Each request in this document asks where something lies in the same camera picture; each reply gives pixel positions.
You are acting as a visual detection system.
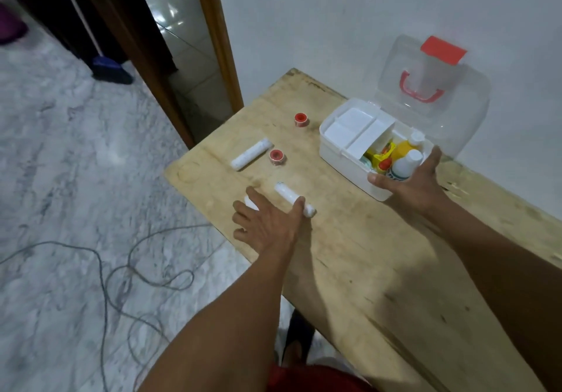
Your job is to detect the black sandal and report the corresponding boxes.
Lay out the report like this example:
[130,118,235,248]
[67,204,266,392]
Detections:
[280,310,316,366]

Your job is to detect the grey floor cable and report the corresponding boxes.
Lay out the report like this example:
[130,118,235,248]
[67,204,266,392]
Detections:
[0,225,213,392]

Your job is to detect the white bottle green label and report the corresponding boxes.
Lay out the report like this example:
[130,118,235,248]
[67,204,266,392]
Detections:
[387,148,424,182]

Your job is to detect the person's left hand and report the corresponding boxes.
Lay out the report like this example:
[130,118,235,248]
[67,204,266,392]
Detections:
[231,186,306,256]

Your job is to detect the white divided insert tray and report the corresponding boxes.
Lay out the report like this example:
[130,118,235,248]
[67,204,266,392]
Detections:
[323,107,396,161]

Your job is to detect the person's right hand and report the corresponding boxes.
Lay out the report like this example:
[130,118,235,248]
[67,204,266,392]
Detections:
[366,146,448,217]

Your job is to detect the person's right forearm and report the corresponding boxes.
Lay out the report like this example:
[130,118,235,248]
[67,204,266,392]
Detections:
[434,202,562,392]

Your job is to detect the green and yellow carton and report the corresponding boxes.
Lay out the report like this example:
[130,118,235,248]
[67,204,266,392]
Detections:
[364,141,396,173]

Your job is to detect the person's left forearm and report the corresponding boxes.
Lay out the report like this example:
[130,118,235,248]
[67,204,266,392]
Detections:
[138,246,317,392]

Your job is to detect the purple object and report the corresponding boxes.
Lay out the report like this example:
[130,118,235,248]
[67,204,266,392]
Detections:
[0,3,29,45]

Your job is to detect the clear plastic first-aid box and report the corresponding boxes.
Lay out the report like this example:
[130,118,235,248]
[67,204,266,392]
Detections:
[319,34,491,202]

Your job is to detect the dark brown door post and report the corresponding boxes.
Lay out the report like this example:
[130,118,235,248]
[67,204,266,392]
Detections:
[66,0,196,150]

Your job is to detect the light brown door frame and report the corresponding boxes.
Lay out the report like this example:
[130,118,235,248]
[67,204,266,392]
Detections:
[189,0,245,114]

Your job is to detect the blue broom white handle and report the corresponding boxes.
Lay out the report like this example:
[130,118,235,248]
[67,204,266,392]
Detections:
[52,0,135,85]

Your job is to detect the small yellow bottle red cap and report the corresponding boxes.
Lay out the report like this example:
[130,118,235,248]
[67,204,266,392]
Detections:
[377,143,396,173]

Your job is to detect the long printed gauze roll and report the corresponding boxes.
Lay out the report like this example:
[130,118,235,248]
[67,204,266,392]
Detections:
[229,137,274,172]

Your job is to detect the yellow bottle white cap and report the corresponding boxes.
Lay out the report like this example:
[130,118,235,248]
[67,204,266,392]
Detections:
[389,131,426,162]

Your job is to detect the person's red shirt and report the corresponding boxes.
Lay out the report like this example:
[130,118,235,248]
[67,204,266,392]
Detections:
[268,363,378,392]

